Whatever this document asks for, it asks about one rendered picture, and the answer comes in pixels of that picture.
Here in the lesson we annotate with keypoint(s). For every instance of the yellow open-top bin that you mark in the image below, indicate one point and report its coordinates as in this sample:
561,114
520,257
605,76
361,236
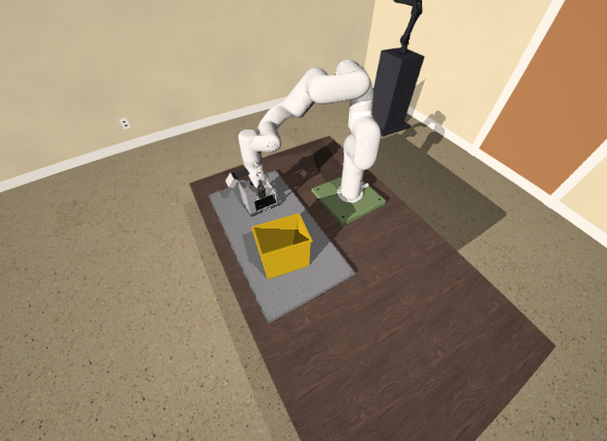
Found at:
286,241

